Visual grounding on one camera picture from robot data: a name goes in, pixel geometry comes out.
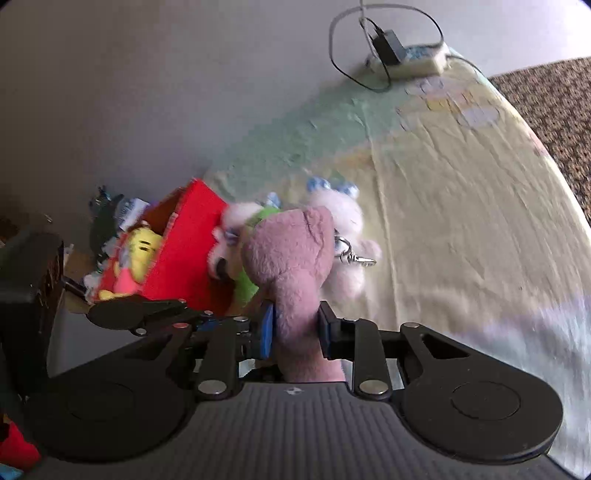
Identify white rabbit plush blue ears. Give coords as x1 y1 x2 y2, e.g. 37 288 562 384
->
307 178 384 301

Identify red cardboard box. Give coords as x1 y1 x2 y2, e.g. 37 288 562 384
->
90 179 241 318

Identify blue and white packet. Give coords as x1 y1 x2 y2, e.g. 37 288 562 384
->
115 198 149 230

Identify green plush toy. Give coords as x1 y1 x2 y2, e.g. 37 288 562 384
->
233 207 282 308

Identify metal keychain clasp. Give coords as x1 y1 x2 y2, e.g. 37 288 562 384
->
333 236 377 268

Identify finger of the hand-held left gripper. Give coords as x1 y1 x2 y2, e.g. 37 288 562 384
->
87 299 205 334

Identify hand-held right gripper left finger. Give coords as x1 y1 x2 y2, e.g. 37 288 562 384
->
122 302 278 401

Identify yellow plush toy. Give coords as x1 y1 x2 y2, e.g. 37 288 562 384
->
98 225 165 302

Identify patterned brown cushion seat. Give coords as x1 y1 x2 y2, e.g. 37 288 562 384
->
488 57 591 228

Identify person's red clothing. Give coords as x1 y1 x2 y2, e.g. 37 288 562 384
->
0 419 42 472

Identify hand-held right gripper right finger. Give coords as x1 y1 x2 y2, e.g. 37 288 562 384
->
318 301 469 401

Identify black charger with cables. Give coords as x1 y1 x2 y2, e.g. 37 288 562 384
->
333 0 385 63

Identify white power strip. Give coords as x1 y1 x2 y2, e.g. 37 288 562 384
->
366 42 450 77

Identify dark plastic bag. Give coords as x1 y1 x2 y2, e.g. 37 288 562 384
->
89 185 125 265

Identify mauve teddy bear plush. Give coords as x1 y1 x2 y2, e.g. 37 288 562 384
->
242 205 347 384

